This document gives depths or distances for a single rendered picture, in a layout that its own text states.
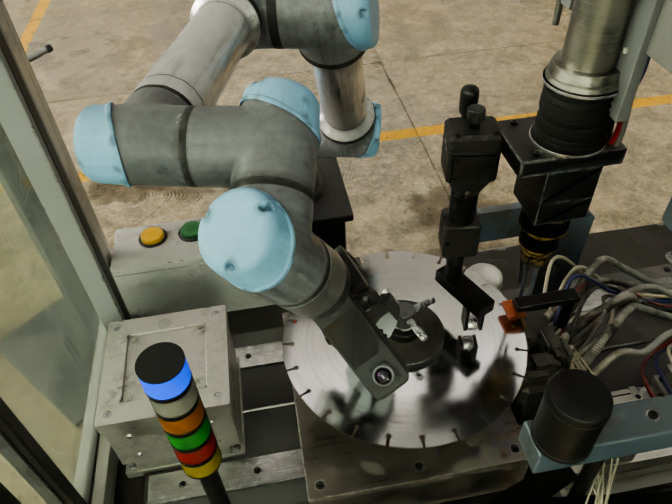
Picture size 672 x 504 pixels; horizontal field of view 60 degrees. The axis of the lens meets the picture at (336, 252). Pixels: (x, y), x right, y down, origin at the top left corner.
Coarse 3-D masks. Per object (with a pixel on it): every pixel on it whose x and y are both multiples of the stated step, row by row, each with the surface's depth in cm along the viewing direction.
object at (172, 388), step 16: (144, 352) 53; (160, 352) 53; (176, 352) 53; (144, 368) 52; (160, 368) 52; (176, 368) 52; (144, 384) 52; (160, 384) 51; (176, 384) 52; (160, 400) 53
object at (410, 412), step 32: (384, 256) 91; (416, 256) 90; (384, 288) 86; (416, 288) 86; (288, 320) 82; (448, 320) 81; (512, 320) 81; (288, 352) 78; (320, 352) 78; (448, 352) 77; (480, 352) 77; (512, 352) 77; (320, 384) 74; (352, 384) 74; (416, 384) 74; (448, 384) 74; (480, 384) 74; (512, 384) 73; (320, 416) 71; (352, 416) 71; (384, 416) 71; (416, 416) 71; (448, 416) 70; (416, 448) 68
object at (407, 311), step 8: (400, 304) 76; (408, 304) 76; (416, 304) 77; (424, 304) 77; (432, 304) 78; (400, 312) 75; (408, 312) 75; (400, 320) 75; (408, 320) 75; (400, 328) 76; (408, 328) 76; (416, 328) 74; (424, 336) 73
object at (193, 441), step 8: (208, 424) 60; (192, 432) 58; (200, 432) 59; (208, 432) 60; (176, 440) 58; (184, 440) 58; (192, 440) 59; (200, 440) 60; (176, 448) 60; (184, 448) 59; (192, 448) 60
